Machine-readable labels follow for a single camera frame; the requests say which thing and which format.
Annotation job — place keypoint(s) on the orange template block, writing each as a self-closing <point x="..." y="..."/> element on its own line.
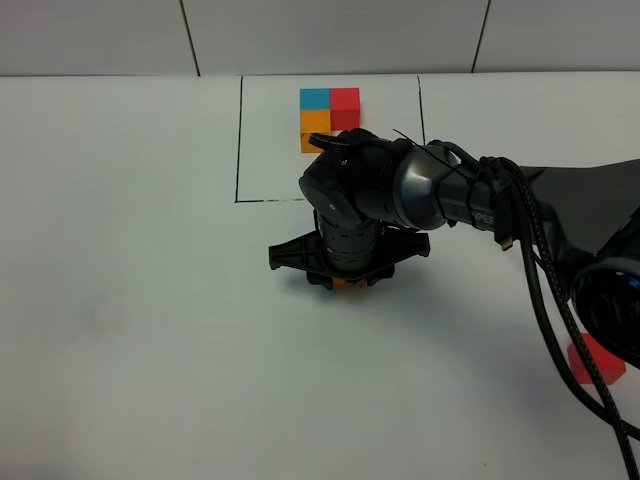
<point x="313" y="121"/>

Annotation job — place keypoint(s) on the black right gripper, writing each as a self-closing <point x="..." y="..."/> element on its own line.
<point x="369" y="251"/>

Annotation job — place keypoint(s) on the blue template block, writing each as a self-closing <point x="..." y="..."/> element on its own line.
<point x="314" y="99"/>

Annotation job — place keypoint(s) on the red template block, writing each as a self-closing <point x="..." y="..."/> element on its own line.
<point x="345" y="108"/>

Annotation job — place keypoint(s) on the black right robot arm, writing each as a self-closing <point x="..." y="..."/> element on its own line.
<point x="375" y="201"/>

